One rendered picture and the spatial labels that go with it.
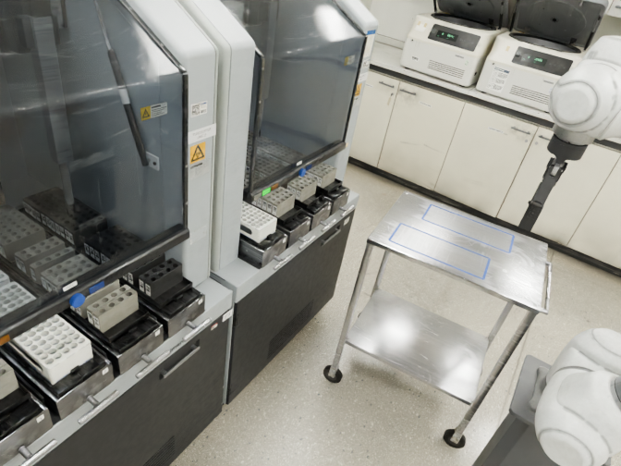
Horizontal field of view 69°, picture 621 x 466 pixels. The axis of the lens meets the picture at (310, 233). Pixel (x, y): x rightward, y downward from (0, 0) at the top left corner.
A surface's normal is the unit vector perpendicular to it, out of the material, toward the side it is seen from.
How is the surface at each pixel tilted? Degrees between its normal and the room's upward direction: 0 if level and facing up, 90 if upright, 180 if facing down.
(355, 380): 0
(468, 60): 90
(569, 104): 88
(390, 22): 90
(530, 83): 90
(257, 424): 0
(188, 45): 29
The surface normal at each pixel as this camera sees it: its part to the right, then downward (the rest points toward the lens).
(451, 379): 0.15, -0.81
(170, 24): 0.54, -0.50
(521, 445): -0.54, 0.41
